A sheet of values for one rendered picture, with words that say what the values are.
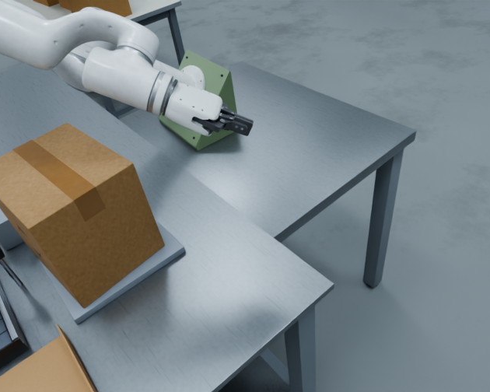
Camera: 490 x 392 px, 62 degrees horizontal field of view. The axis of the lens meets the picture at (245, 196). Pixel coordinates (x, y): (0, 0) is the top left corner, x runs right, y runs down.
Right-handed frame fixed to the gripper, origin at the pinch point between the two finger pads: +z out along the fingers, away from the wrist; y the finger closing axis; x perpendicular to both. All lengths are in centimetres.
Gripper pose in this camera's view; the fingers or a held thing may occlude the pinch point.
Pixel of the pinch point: (241, 124)
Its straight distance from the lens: 84.3
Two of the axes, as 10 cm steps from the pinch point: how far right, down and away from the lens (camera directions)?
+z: 9.3, 3.3, 1.6
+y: -0.8, 6.1, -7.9
